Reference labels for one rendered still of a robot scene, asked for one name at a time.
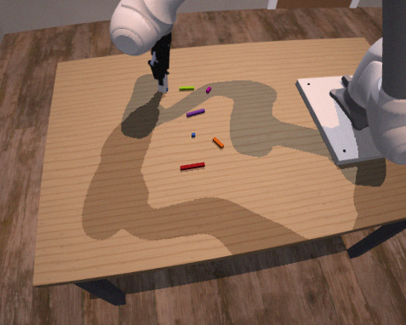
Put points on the orange rod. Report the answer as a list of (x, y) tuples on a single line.
[(218, 143)]

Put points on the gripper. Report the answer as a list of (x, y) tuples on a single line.
[(160, 58)]

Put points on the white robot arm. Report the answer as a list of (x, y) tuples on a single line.
[(136, 26)]

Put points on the red rod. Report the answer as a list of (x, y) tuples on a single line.
[(191, 166)]

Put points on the purple rod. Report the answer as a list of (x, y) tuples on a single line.
[(194, 113)]

